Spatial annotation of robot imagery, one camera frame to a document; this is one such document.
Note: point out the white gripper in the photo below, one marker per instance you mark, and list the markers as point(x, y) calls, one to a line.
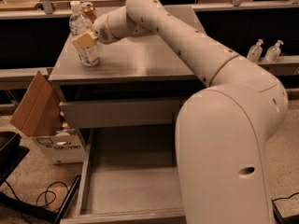
point(101, 28)

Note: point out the clear plastic water bottle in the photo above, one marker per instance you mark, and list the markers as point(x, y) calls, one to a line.
point(80, 23)

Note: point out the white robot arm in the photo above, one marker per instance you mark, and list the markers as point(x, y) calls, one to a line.
point(222, 130)

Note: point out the grey drawer cabinet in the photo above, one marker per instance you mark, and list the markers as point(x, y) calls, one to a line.
point(141, 67)

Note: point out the grey middle drawer front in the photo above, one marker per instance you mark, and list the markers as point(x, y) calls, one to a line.
point(117, 113)

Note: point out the open grey bottom drawer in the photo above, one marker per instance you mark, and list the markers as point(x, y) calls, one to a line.
point(129, 176)

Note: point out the left clear pump bottle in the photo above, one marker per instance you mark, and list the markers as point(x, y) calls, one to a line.
point(255, 51)

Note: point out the clear pump bottle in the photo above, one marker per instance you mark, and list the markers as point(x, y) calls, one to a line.
point(255, 51)
point(273, 52)

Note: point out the right clear pump bottle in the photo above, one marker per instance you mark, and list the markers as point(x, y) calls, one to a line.
point(273, 52)

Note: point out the orange patterned drink can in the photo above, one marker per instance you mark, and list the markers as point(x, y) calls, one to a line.
point(89, 9)

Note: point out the open cardboard box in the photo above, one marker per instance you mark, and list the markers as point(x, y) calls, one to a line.
point(38, 116)

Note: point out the black bin at left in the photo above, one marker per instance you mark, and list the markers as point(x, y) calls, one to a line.
point(11, 153)

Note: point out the black stand leg left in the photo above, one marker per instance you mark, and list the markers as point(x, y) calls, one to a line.
point(40, 212)

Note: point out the grey metal rail shelf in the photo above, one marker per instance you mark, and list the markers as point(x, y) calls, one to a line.
point(15, 79)

